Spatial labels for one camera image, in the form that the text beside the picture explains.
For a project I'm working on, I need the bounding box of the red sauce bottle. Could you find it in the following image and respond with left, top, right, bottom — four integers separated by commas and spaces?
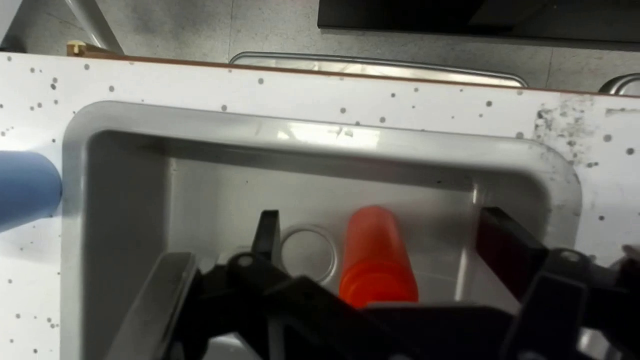
339, 207, 419, 308

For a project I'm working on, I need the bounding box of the grey toy sink basin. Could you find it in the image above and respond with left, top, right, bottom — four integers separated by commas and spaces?
62, 102, 582, 360

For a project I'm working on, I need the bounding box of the blue cup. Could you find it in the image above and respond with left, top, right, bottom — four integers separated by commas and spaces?
0, 150, 62, 232

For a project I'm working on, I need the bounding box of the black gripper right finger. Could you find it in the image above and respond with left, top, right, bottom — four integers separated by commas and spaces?
477, 208, 548, 300

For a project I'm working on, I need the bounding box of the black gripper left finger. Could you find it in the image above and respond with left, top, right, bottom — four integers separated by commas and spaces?
253, 211, 281, 260

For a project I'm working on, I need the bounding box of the grey oven door handle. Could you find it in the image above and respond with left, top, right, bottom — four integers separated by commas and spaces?
231, 52, 526, 89

